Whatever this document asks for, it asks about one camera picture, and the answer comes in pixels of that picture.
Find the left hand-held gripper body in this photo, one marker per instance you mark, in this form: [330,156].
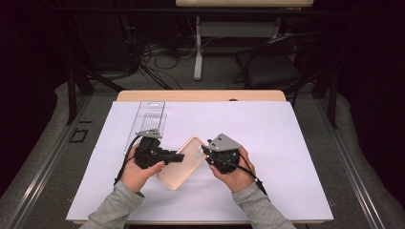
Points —
[149,156]

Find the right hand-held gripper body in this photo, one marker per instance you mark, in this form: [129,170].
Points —
[224,144]

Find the peach phone case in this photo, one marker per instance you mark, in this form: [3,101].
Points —
[183,171]

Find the clear plastic slotted rack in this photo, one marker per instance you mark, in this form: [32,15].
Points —
[151,117]

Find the person's left hand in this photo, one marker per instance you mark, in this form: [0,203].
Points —
[137,178]

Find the person's right hand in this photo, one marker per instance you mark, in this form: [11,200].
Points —
[238,179]

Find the white table board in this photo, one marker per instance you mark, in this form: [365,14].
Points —
[270,133]

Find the wooden table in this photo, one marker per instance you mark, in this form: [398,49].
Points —
[197,95]

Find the white-legged desk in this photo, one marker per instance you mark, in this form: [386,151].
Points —
[198,57]

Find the black chair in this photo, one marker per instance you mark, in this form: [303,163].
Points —
[273,71]

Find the black metal frame post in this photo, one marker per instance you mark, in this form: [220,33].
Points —
[333,98]
[71,95]

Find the aluminium floor rail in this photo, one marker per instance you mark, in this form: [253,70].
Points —
[47,162]
[353,168]

